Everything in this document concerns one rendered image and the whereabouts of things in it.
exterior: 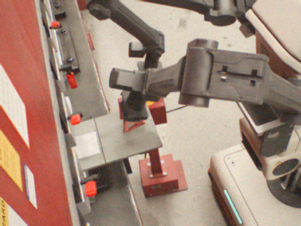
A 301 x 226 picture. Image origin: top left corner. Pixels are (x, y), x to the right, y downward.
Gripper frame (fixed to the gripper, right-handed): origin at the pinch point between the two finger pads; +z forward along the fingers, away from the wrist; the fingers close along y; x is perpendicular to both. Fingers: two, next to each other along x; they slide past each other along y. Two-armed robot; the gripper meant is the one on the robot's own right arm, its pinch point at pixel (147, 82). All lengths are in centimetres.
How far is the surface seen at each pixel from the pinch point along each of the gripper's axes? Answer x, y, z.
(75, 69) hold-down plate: -4.0, 30.1, -3.9
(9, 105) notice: 79, 42, -74
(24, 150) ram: 83, 40, -69
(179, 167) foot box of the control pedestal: -2, -30, 72
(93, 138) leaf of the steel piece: 40, 26, -15
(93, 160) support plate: 48, 27, -15
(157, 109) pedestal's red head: 14.3, -2.1, 1.5
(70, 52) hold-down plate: -14.3, 32.0, -4.5
